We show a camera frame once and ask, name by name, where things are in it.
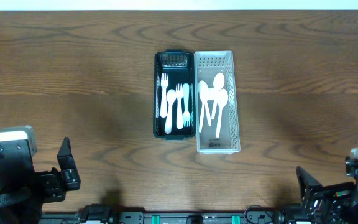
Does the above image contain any mint green plastic fork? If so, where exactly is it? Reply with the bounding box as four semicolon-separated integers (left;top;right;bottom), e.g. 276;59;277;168
183;83;190;128

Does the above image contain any white thick-handled spoon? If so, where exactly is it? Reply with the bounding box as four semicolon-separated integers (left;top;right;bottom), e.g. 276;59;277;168
164;89;176;134

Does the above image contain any white plastic fork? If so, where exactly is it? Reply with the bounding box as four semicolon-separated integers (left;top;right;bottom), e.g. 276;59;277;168
160;73;168;118
176;83;183;129

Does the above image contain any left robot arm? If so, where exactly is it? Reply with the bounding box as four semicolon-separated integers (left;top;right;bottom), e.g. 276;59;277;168
0;138;81;223

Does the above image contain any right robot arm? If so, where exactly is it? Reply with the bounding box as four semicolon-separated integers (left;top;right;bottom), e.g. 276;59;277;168
296;157;358;223

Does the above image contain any clear plastic basket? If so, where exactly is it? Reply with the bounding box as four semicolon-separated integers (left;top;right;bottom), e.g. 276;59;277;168
194;50;241;154

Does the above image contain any black plastic basket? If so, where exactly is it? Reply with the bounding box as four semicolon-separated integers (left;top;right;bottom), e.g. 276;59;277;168
153;49;196;140

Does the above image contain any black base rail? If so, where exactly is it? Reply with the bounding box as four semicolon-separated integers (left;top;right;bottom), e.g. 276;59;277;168
39;204;310;224

